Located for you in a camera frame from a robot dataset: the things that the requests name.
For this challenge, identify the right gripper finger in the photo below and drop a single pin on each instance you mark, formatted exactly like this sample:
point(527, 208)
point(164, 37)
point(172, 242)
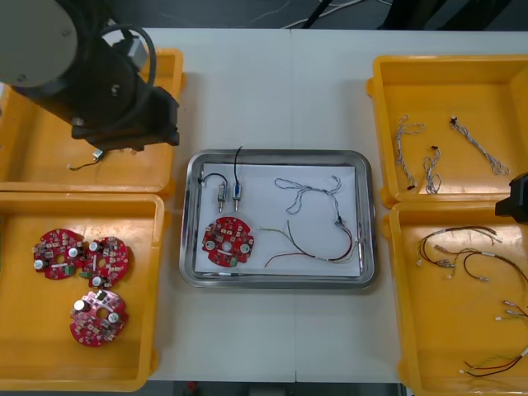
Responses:
point(515, 210)
point(520, 185)

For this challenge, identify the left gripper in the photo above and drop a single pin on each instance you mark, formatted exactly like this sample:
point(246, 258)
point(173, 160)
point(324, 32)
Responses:
point(161, 119)

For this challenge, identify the small metal solenoid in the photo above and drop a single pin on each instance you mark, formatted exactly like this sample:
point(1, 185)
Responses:
point(97, 153)

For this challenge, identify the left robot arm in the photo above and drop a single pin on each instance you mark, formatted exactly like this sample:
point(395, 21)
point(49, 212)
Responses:
point(37, 41)

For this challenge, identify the metal solenoid with white label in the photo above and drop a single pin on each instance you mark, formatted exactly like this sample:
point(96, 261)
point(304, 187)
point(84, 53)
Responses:
point(221, 193)

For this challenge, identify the metal solenoid with blue label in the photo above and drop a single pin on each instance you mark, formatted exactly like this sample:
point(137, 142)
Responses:
point(237, 191)

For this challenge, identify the yellow-orange plastic bin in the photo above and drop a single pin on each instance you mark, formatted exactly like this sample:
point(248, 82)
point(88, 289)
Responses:
point(453, 82)
point(445, 313)
point(41, 350)
point(33, 156)

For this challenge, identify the white paper sheet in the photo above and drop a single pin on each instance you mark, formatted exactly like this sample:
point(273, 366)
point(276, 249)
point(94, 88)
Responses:
point(255, 198)

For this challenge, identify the round red circuit board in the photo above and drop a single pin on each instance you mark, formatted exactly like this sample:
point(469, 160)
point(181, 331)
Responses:
point(53, 247)
point(95, 326)
point(224, 235)
point(113, 260)

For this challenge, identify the steel tray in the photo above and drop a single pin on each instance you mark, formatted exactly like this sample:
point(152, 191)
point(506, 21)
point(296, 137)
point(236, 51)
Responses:
point(288, 156)

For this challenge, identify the black stand leg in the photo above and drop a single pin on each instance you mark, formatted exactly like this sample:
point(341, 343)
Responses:
point(315, 14)

